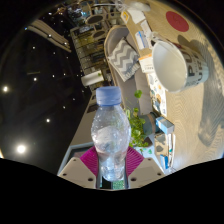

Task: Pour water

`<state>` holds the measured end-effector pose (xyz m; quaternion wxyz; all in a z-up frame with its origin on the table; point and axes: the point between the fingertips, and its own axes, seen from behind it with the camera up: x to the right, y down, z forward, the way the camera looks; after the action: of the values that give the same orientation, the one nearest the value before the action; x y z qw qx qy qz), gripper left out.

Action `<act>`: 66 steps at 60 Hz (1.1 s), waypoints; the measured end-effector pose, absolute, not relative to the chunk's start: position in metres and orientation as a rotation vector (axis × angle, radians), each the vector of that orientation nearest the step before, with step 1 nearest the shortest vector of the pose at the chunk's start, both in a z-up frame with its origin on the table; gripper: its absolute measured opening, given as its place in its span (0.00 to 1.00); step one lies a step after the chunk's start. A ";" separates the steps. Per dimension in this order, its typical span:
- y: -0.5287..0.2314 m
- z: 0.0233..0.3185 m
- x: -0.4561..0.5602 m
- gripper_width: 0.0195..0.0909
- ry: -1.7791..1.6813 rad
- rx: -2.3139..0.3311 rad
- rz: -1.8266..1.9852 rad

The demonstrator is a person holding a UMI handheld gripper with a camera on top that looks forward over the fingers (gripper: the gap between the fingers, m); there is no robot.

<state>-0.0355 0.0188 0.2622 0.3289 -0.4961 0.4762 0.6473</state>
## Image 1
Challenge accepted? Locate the group of ceiling spotlights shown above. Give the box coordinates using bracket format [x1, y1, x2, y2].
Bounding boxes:
[1, 33, 84, 156]

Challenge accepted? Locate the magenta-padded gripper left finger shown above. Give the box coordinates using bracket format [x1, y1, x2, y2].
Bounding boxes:
[57, 145, 100, 190]

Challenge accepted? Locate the grey chevron pillow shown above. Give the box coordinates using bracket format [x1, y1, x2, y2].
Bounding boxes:
[107, 38, 141, 83]

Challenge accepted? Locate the small blue box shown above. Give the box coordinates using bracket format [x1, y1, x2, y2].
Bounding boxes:
[155, 116, 175, 135]

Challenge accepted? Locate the group of upholstered dining chairs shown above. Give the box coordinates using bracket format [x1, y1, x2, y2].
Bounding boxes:
[66, 1, 111, 41]

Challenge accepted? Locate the grey curved sofa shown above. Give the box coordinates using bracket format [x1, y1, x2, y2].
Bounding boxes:
[103, 24, 154, 116]

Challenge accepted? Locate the clear blue-capped water bottle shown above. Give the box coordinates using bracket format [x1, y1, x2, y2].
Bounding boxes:
[90, 86, 132, 183]

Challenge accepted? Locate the green potted plant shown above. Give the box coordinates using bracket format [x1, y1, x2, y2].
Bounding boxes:
[124, 89, 161, 149]

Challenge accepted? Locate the flat round red coaster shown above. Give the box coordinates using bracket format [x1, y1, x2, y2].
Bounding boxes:
[165, 10, 190, 33]

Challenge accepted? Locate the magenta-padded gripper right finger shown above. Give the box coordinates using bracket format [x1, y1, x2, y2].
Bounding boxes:
[124, 146, 166, 190]

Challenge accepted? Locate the white printed mug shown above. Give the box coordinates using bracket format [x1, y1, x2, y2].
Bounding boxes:
[151, 38, 210, 94]

